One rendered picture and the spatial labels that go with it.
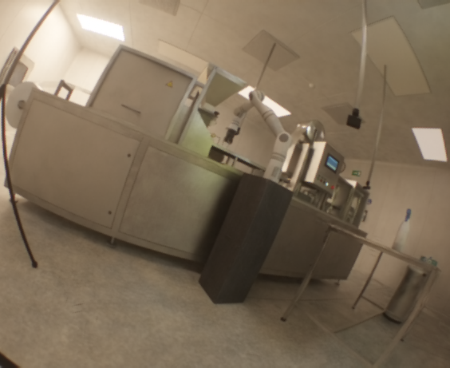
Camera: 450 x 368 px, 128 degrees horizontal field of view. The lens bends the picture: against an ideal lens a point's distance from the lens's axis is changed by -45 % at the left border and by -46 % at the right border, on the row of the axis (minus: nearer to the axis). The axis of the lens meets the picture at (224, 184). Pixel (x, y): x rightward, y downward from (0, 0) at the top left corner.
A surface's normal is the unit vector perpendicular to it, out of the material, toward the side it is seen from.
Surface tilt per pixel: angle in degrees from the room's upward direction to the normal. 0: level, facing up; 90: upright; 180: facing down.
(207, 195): 90
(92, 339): 0
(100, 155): 90
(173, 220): 90
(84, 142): 90
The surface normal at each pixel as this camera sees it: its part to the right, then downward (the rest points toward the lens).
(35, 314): 0.38, -0.93
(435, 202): -0.86, -0.35
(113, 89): 0.35, 0.15
